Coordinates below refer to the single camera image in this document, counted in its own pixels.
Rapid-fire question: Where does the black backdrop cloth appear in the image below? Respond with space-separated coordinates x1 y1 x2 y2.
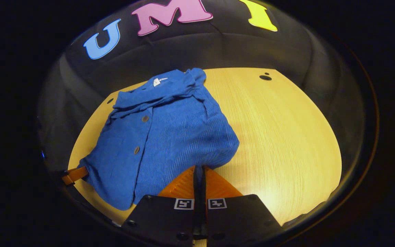
36 0 368 172

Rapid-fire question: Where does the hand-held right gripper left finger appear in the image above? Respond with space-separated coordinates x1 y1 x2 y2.
121 165 202 246

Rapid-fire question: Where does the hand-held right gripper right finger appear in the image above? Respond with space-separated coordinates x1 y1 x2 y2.
197 165 282 246

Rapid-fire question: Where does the blue button jacket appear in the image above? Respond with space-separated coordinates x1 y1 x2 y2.
77 68 240 211

